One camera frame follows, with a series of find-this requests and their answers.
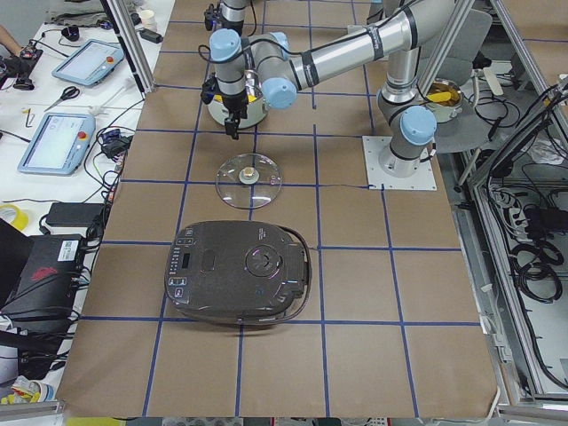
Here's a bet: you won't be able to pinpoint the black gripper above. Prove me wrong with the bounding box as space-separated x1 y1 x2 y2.
217 77 247 140

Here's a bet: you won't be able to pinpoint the glass pot lid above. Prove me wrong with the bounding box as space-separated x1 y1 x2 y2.
216 154 282 209

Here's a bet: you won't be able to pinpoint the white cooking pot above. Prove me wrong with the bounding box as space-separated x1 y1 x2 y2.
208 69 267 130

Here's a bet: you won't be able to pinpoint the black power adapter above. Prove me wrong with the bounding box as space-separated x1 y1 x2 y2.
138 28 163 43

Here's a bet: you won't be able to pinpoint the dark electric rice cooker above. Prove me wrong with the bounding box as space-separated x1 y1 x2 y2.
164 220 312 326

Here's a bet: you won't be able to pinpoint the upper blue teach pendant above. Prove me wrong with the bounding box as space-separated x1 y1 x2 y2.
51 39 124 86

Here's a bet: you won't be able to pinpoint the blue teach pendant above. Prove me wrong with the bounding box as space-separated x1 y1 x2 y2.
17 113 96 176
51 39 124 86

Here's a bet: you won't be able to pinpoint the black scissors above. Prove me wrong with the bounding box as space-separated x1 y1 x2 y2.
44 85 81 112

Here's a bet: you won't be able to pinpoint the lower blue teach pendant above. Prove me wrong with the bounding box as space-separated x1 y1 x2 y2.
17 113 96 176

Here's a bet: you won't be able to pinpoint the black power brick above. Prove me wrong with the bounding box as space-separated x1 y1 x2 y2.
45 202 103 227

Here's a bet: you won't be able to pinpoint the steel bowl on chair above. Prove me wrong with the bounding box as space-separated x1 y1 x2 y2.
426 79 463 123

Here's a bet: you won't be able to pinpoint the yellow tape roll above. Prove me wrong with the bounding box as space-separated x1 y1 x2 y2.
0 203 29 231

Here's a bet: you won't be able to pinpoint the black laptop computer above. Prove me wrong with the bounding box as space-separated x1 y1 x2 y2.
1 221 85 321

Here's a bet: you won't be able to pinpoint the aluminium frame post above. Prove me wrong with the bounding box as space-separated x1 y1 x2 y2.
101 0 155 94

